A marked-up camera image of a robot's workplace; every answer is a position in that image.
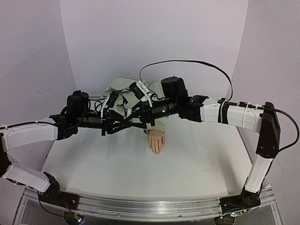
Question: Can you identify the beige zip jacket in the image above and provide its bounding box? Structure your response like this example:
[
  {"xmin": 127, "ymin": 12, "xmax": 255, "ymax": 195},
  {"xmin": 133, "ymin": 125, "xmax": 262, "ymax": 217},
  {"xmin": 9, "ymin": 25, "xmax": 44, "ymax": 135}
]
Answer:
[{"xmin": 103, "ymin": 77, "xmax": 171, "ymax": 135}]

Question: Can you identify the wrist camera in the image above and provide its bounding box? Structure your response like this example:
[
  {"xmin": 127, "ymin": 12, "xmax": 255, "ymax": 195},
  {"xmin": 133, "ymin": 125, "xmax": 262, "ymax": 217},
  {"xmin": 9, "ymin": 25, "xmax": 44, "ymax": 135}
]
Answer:
[
  {"xmin": 100, "ymin": 91, "xmax": 119, "ymax": 118},
  {"xmin": 129, "ymin": 81, "xmax": 153, "ymax": 107}
]

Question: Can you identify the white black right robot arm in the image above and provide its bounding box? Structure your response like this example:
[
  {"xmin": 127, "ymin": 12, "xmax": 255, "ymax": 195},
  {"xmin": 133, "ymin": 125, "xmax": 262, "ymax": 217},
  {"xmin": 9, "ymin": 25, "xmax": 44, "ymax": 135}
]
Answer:
[{"xmin": 127, "ymin": 76, "xmax": 280, "ymax": 195}]

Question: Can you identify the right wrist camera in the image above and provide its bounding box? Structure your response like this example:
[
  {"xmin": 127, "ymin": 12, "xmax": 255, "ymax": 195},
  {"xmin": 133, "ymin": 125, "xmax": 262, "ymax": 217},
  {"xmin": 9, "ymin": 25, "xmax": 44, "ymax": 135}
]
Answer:
[{"xmin": 129, "ymin": 81, "xmax": 153, "ymax": 107}]

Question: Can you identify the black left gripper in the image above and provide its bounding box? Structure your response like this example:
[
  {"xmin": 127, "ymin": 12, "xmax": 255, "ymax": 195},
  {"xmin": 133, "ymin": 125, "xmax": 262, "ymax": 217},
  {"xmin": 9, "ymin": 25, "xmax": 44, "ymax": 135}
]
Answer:
[{"xmin": 75, "ymin": 109, "xmax": 132, "ymax": 136}]

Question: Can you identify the black camera cable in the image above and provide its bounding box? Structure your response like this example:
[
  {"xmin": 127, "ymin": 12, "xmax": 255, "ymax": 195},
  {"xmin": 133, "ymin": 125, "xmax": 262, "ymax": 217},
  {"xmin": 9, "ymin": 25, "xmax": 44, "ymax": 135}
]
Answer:
[{"xmin": 139, "ymin": 60, "xmax": 300, "ymax": 152}]

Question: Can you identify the mannequin hand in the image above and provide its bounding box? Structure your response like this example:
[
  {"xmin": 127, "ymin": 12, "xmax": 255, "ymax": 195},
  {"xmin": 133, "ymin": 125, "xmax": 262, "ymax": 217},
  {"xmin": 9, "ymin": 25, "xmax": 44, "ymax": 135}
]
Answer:
[{"xmin": 148, "ymin": 129, "xmax": 165, "ymax": 156}]

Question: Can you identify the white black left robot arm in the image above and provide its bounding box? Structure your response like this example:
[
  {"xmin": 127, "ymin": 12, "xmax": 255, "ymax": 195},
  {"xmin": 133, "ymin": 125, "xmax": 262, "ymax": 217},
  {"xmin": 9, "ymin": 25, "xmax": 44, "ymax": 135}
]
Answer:
[{"xmin": 0, "ymin": 90, "xmax": 146, "ymax": 205}]

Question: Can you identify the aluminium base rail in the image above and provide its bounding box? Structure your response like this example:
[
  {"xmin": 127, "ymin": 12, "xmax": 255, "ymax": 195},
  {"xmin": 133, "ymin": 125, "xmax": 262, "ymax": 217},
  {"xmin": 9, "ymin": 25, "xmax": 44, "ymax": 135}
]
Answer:
[{"xmin": 21, "ymin": 187, "xmax": 275, "ymax": 220}]

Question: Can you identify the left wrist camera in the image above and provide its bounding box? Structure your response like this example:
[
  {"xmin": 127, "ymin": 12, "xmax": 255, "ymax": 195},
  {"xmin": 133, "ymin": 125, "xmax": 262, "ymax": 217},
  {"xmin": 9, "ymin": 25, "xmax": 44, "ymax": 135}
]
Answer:
[{"xmin": 100, "ymin": 91, "xmax": 119, "ymax": 118}]

